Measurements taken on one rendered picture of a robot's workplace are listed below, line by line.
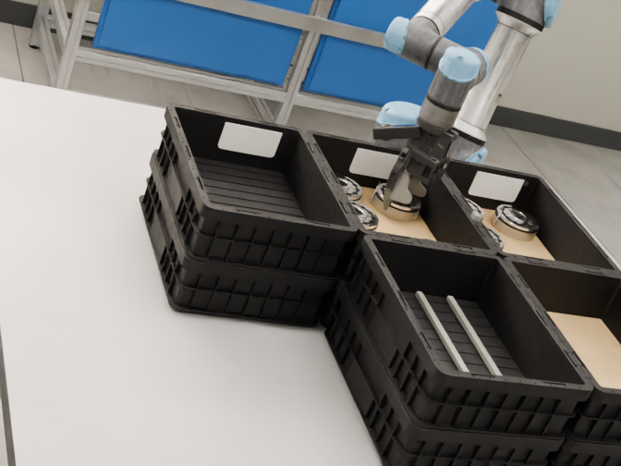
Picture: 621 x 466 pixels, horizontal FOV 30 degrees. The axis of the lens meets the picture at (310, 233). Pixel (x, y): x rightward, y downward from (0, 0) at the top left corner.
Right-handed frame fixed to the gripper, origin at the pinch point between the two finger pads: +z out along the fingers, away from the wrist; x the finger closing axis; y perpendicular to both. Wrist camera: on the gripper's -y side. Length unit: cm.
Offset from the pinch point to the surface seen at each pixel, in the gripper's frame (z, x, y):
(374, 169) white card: -1.8, 4.9, -7.9
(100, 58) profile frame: 57, 95, -153
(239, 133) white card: -4.2, -19.7, -28.5
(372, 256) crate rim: -6.9, -38.4, 15.1
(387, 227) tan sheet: 2.7, -6.5, 4.1
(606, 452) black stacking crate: 5, -30, 65
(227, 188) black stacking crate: 2.7, -29.0, -21.8
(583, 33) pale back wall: 30, 340, -67
